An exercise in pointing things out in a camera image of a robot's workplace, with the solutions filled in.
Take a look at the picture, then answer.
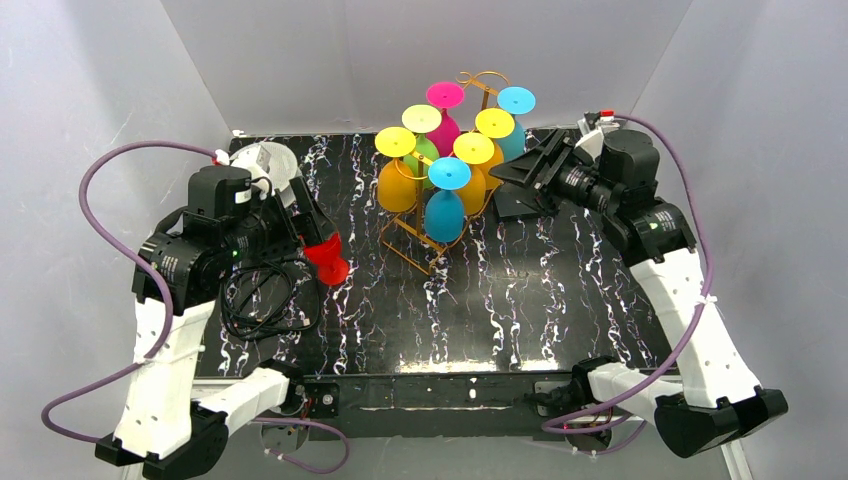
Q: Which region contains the orange glass yellow base rear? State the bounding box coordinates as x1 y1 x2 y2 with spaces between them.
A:
475 107 516 190

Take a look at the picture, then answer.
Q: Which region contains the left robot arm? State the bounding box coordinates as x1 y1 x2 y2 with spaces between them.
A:
95 166 334 479

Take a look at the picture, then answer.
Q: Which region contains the magenta wine glass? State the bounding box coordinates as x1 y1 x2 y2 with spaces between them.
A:
426 82 465 157

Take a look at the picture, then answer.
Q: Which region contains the orange glass yellow base middle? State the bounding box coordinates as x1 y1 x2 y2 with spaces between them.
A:
453 132 493 216

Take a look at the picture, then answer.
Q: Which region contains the red wine glass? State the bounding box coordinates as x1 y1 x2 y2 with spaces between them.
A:
303 233 349 286

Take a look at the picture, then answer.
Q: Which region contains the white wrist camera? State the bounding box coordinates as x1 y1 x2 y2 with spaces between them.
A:
575 110 620 158
212 146 274 200

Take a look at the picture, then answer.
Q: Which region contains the orange glass yellow base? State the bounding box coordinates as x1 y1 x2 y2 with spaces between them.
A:
375 126 416 213
453 132 493 216
475 107 516 190

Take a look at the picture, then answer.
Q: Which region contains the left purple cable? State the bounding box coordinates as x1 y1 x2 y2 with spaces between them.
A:
40 139 351 476

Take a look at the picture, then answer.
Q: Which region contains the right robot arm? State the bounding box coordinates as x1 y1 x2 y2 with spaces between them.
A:
491 129 789 458

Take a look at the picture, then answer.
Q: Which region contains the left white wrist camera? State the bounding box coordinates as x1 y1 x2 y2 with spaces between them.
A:
212 146 274 200

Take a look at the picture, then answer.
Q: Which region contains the gold wire glass rack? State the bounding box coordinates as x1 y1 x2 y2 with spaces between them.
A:
379 71 511 274

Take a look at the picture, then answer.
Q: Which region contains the white filament spool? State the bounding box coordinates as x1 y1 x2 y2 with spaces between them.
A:
235 141 301 207

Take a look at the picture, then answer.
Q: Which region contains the orange glass yellow base left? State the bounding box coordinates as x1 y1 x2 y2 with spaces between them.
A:
375 126 416 213

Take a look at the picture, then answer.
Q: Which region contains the black flat box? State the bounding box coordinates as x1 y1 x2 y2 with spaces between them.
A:
494 183 559 222

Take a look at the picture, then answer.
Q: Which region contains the green wine glass pale base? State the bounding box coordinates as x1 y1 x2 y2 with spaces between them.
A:
402 104 442 189

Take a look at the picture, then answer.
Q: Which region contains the teal wine glass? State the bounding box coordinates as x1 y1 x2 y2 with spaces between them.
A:
496 86 536 162

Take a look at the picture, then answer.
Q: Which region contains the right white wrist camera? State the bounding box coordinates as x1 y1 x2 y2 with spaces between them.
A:
575 110 620 158

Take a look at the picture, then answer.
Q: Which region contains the blue wine glass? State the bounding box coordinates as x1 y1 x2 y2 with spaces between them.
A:
424 157 472 243

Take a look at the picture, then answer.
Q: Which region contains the black coiled cable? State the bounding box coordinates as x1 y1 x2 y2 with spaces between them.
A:
220 258 323 343

